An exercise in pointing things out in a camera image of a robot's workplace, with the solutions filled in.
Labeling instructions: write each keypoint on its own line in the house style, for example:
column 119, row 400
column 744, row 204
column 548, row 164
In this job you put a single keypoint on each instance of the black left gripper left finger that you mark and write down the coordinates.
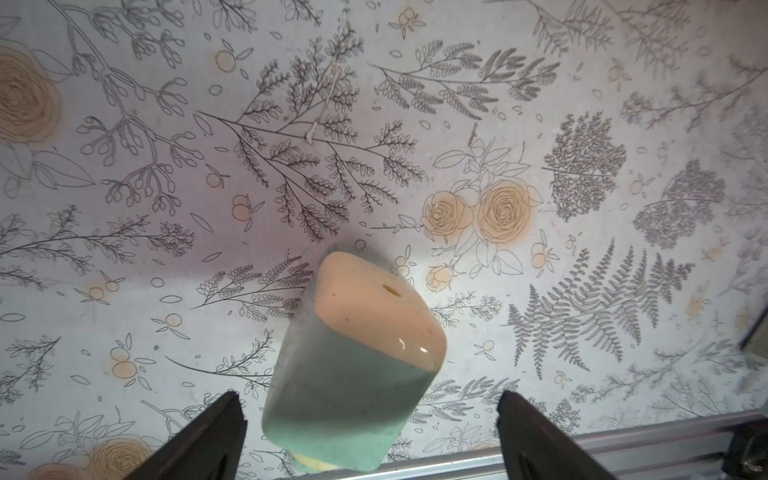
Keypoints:
column 209, row 447

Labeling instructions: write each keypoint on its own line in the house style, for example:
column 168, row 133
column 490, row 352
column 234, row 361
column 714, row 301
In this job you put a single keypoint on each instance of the aluminium front rail frame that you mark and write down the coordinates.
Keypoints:
column 683, row 449

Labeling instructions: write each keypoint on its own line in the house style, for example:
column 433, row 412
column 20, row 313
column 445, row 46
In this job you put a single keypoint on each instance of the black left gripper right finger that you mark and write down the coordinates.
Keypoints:
column 534, row 448

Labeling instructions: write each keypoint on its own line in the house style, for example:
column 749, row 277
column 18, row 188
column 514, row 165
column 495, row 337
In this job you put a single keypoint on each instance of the green sharpener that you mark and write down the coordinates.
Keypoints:
column 357, row 358

